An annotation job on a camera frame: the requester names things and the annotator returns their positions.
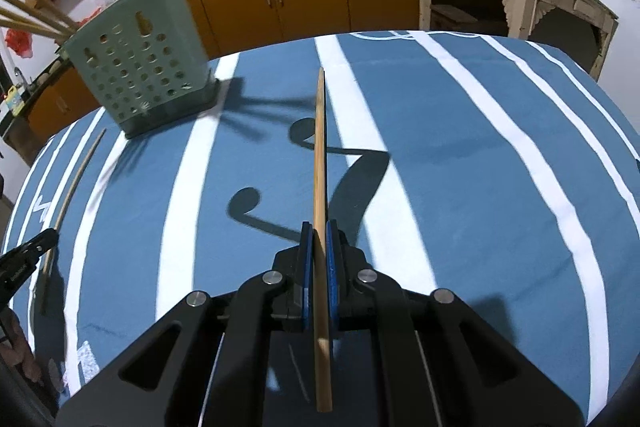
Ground wooden kitchen base cabinets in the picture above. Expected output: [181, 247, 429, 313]
[26, 0, 419, 140]

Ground person's hand at left edge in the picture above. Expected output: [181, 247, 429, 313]
[1, 308, 42, 384]

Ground wooden chopstick bundle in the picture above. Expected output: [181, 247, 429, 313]
[312, 68, 333, 413]
[0, 8, 68, 37]

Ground yellow detergent bottle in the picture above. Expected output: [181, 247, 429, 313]
[4, 86, 25, 116]

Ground blue white striped tablecloth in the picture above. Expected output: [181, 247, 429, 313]
[1, 31, 639, 419]

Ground green perforated utensil holder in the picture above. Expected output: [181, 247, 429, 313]
[61, 0, 219, 138]

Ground wooden chopstick right bundle inner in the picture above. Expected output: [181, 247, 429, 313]
[0, 8, 68, 37]

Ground red plastic bag on wall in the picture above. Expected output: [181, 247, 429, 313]
[4, 28, 32, 58]

